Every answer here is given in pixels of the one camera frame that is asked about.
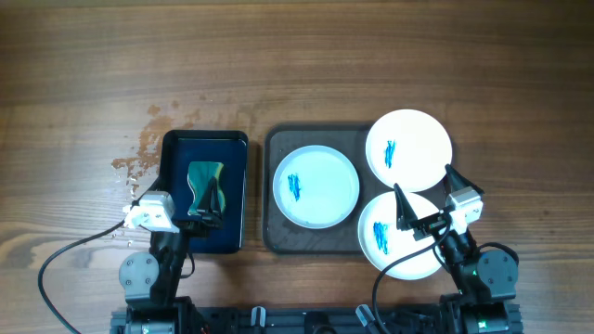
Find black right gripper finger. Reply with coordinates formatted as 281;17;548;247
394;183;418;231
445;164;484;195

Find green yellow sponge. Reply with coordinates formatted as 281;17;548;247
187;161;226;216

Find white plate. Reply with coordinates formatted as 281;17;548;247
365;109;453;192
356;190;452;281

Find pale blue plate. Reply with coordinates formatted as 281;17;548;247
272;145;360;229

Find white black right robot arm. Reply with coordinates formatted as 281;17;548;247
394;164;523;334

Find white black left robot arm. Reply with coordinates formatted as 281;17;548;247
110;176;223;334

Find black water tray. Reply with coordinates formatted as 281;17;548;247
158;130;249;254

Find dark brown serving tray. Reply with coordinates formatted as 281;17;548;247
262;123;389;255

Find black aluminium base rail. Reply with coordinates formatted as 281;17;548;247
110;304;523;334

